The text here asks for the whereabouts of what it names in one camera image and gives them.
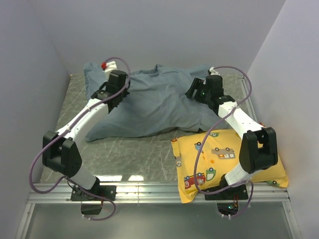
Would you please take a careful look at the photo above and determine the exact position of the blue patterned pillowcase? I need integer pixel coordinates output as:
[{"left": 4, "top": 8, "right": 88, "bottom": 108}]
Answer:
[{"left": 85, "top": 64, "right": 220, "bottom": 142}]

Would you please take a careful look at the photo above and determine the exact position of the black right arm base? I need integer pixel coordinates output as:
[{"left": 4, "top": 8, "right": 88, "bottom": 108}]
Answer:
[{"left": 204, "top": 184, "right": 252, "bottom": 219}]

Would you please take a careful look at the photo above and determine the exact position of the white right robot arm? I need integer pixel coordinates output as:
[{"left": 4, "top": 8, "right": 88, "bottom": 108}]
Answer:
[{"left": 185, "top": 74, "right": 278, "bottom": 199}]

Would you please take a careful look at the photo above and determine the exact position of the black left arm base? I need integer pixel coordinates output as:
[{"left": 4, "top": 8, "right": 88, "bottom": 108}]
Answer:
[{"left": 70, "top": 184, "right": 117, "bottom": 216}]

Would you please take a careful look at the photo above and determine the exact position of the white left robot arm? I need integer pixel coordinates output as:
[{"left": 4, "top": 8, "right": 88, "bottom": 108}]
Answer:
[{"left": 42, "top": 70, "right": 129, "bottom": 200}]

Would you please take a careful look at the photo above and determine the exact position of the yellow cartoon car pillow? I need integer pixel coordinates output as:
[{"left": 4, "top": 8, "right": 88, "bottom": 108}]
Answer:
[{"left": 171, "top": 129, "right": 289, "bottom": 203}]

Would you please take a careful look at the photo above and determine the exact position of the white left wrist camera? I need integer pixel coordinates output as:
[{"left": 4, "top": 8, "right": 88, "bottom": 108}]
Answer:
[{"left": 101, "top": 61, "right": 118, "bottom": 79}]

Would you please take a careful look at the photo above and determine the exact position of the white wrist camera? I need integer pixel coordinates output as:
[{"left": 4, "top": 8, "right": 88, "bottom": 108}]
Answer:
[
  {"left": 208, "top": 67, "right": 220, "bottom": 76},
  {"left": 101, "top": 61, "right": 118, "bottom": 79}
]

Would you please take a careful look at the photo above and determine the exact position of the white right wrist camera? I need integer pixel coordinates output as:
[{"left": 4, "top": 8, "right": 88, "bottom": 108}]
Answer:
[{"left": 208, "top": 67, "right": 220, "bottom": 76}]

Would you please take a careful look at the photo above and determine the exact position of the aluminium right side rail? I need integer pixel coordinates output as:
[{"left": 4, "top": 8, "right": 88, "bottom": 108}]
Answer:
[{"left": 239, "top": 75, "right": 259, "bottom": 122}]

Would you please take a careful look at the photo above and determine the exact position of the aluminium rail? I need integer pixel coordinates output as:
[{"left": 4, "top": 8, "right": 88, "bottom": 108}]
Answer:
[
  {"left": 16, "top": 182, "right": 302, "bottom": 239},
  {"left": 239, "top": 75, "right": 259, "bottom": 122}
]

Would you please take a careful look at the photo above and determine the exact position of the aluminium front rail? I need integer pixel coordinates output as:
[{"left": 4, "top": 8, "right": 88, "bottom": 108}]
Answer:
[{"left": 16, "top": 182, "right": 302, "bottom": 239}]

